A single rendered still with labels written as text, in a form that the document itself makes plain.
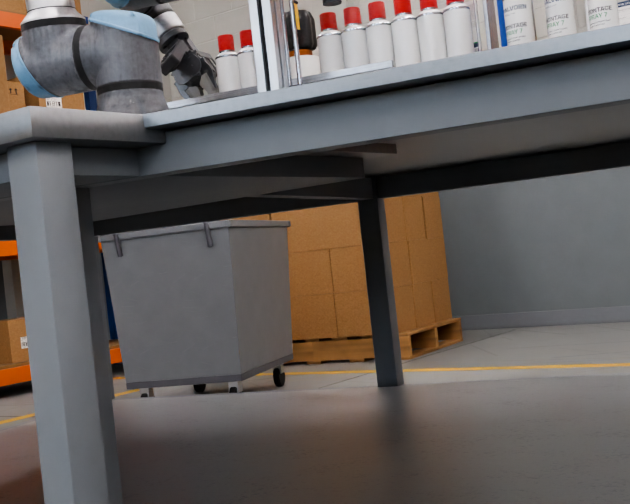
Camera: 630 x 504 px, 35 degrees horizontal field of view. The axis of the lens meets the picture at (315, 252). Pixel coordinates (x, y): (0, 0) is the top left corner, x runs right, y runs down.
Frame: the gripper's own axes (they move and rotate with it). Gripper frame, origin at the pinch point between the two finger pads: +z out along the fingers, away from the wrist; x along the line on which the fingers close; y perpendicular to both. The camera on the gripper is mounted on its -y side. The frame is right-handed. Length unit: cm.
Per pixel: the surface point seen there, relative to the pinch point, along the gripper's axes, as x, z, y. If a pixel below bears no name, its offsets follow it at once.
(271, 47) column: -22.3, 5.1, -16.3
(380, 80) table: -45, 40, -65
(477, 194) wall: 54, -28, 469
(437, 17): -48, 17, -1
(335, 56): -27.8, 9.3, -1.7
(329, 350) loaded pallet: 148, 14, 330
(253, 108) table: -29, 31, -65
